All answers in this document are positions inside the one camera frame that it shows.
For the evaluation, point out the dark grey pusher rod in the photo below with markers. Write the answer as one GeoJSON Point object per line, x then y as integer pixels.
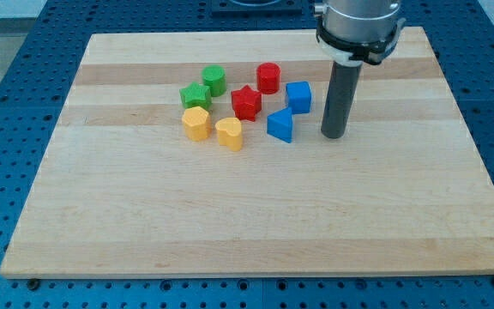
{"type": "Point", "coordinates": [341, 90]}

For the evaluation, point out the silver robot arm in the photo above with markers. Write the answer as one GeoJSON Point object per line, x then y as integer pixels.
{"type": "Point", "coordinates": [353, 33]}

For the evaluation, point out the yellow heart block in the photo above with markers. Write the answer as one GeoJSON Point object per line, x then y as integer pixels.
{"type": "Point", "coordinates": [230, 133]}

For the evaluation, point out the blue cube block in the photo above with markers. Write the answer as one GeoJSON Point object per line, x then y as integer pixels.
{"type": "Point", "coordinates": [298, 97]}

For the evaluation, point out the red cylinder block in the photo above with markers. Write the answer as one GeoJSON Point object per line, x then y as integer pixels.
{"type": "Point", "coordinates": [268, 78]}

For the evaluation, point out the blue triangle block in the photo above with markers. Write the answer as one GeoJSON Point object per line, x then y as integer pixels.
{"type": "Point", "coordinates": [280, 124]}

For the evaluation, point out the red star block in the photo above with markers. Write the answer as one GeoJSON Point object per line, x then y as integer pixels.
{"type": "Point", "coordinates": [246, 103]}

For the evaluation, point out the green cylinder block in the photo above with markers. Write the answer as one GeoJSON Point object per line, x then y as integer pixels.
{"type": "Point", "coordinates": [214, 76]}

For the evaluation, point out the green star block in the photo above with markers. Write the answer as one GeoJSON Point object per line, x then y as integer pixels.
{"type": "Point", "coordinates": [196, 95]}

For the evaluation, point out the yellow hexagon block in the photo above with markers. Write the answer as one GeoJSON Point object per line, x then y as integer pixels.
{"type": "Point", "coordinates": [197, 123]}

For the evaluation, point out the wooden board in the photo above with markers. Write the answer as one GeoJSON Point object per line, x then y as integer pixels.
{"type": "Point", "coordinates": [121, 192]}

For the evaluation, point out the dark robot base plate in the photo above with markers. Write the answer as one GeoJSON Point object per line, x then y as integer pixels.
{"type": "Point", "coordinates": [254, 7]}

